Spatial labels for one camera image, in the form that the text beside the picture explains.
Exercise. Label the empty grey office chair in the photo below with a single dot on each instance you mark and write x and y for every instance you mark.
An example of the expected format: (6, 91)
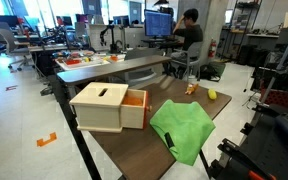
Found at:
(12, 45)

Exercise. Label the orange plush rabbit toy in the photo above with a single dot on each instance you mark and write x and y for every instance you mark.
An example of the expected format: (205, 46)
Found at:
(191, 89)

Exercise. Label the grey metal pole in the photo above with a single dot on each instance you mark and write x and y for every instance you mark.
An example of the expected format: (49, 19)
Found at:
(282, 58)

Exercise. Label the computer monitor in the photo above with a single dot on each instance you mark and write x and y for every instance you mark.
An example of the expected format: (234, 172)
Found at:
(158, 23)

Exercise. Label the light wooden chest box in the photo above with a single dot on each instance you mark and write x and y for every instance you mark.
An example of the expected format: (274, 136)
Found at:
(97, 110)

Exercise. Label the red fire extinguisher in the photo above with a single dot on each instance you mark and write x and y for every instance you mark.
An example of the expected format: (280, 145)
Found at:
(212, 49)

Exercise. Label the wooden drawer with red front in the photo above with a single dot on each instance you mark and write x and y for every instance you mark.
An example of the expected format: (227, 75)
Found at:
(134, 116)

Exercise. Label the dark wooden desk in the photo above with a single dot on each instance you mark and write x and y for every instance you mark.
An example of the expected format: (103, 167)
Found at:
(110, 69)

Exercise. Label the small black robot arm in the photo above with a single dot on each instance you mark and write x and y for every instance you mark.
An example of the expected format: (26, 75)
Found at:
(111, 36)

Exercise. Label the grey office chair with person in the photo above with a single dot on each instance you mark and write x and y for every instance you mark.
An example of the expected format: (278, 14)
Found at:
(192, 55)

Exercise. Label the green microfibre cloth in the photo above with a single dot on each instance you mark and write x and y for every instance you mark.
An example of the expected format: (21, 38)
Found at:
(184, 128)

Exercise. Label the metal shelf rack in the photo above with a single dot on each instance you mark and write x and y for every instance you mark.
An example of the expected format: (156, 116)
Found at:
(242, 23)

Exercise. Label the red crate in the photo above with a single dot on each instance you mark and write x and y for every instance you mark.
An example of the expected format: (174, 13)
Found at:
(277, 97)

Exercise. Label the black backpack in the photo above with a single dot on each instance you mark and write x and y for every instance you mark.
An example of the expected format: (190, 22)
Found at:
(208, 71)

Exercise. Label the white tray with toys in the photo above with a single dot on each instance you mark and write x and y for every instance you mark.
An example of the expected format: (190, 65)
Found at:
(80, 61)

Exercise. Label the seated person in dark shirt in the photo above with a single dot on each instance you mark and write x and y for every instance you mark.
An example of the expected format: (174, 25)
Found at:
(190, 33)

